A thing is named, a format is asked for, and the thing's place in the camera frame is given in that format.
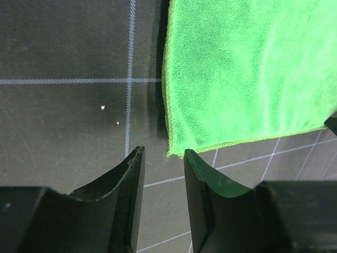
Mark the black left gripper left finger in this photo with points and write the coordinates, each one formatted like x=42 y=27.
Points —
x=101 y=216

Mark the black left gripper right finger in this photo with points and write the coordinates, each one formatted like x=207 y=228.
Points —
x=274 y=216

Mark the green microfiber towel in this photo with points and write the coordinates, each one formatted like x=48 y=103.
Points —
x=244 y=71

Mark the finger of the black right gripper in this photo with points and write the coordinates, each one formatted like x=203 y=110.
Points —
x=331 y=124

